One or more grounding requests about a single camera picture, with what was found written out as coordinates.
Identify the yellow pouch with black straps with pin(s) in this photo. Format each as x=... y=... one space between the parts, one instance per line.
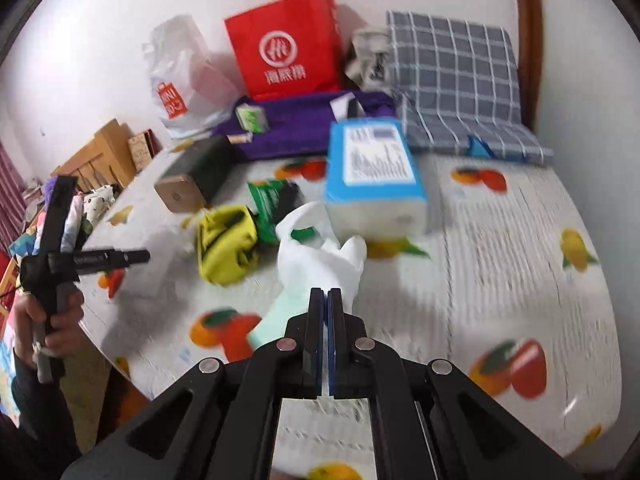
x=226 y=243

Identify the person's left hand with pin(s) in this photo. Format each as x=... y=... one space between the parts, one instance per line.
x=65 y=336

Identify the blue tissue box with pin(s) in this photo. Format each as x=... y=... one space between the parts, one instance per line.
x=373 y=186

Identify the patterned book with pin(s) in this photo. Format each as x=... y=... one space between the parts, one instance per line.
x=143 y=147

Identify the green tissue pack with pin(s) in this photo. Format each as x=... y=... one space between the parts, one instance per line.
x=252 y=118

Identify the grey canvas bag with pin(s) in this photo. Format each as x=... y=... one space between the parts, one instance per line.
x=367 y=63

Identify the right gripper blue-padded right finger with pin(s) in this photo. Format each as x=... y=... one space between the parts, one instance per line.
x=430 y=421

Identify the white Miniso plastic bag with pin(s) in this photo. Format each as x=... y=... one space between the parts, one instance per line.
x=189 y=92

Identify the grey checked cushion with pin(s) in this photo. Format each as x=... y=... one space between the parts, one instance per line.
x=456 y=89

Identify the red paper shopping bag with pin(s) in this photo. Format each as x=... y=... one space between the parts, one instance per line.
x=288 y=48

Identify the white and mint glove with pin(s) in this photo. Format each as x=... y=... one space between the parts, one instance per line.
x=309 y=256

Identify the green snack packet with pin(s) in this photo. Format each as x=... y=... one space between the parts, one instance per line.
x=273 y=200

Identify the wooden bed headboard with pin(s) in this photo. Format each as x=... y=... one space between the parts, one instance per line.
x=104 y=160

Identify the purple towel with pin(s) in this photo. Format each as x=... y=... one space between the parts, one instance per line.
x=301 y=125

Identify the purple plush toy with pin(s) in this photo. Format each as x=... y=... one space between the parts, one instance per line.
x=48 y=188

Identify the clear fruit-print pouch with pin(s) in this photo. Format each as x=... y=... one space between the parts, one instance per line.
x=242 y=138

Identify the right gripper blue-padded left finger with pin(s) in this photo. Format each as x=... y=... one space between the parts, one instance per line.
x=217 y=421

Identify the brown wooden door frame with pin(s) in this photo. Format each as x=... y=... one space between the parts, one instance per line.
x=530 y=57

